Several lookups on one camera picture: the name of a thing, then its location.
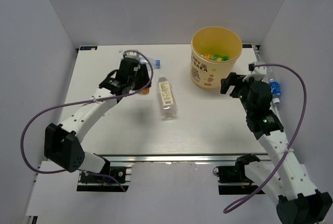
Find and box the blue label water bottle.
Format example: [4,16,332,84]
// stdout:
[139,57,161,70]

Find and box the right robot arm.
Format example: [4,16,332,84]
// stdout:
[221,72,332,223]

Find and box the clear white cap bottle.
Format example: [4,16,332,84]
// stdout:
[157,76,177,119]

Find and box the orange juice bottle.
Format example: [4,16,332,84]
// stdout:
[140,88,150,95]

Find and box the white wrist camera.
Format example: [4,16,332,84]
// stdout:
[249,62,267,81]
[122,51,140,61]

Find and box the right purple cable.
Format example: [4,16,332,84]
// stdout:
[223,64,307,215]

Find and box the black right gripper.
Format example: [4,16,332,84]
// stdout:
[220,72,258,115]

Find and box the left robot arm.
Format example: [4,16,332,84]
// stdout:
[44,57,151,182]

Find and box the green plastic bottle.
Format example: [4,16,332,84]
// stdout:
[214,55,229,61]

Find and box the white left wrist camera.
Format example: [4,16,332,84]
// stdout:
[122,51,140,61]

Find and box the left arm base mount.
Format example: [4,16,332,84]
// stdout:
[76,161,132,193]

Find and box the blue label bottle off table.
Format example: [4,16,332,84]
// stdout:
[264,66,281,105]

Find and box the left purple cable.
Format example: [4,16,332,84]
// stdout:
[21,49,154,175]

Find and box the purple cable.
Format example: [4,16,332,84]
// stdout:
[21,49,154,175]
[223,64,307,215]

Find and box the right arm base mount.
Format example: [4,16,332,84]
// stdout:
[212,154,270,195]

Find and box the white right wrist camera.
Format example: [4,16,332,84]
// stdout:
[249,62,267,81]

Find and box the yellow capybara bin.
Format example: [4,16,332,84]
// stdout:
[190,27,242,89]

